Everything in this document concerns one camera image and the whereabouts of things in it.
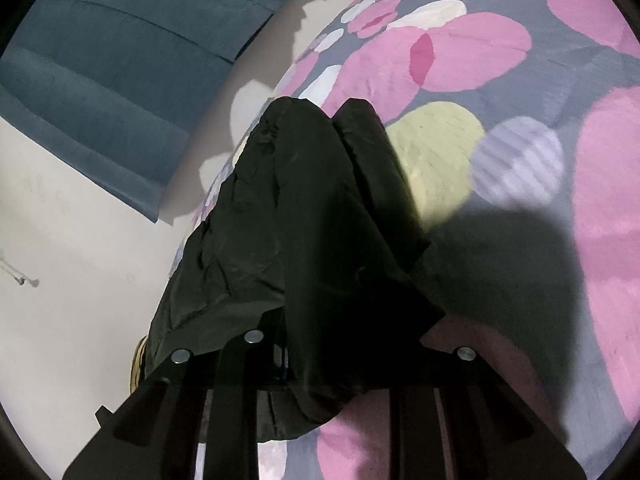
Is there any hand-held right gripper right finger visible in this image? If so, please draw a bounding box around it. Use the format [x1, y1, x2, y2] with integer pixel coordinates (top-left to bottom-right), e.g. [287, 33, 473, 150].
[390, 344, 587, 480]

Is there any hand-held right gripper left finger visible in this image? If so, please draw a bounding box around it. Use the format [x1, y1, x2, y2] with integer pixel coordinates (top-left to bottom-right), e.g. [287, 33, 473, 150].
[64, 329, 287, 480]

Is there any black jacket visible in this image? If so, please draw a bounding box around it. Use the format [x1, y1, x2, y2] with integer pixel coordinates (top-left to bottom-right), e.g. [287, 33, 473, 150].
[142, 96, 447, 444]

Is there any striped black and gold pillow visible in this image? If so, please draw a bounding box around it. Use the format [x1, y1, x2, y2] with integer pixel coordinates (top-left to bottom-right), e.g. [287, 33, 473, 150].
[127, 337, 151, 397]

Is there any circle-print bed sheet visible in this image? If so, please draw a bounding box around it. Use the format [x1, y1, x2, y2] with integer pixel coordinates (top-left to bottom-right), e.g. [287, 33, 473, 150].
[172, 0, 640, 480]

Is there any blue curtain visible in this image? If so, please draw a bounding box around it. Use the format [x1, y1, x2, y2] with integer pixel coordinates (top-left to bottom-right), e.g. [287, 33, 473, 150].
[0, 0, 302, 224]

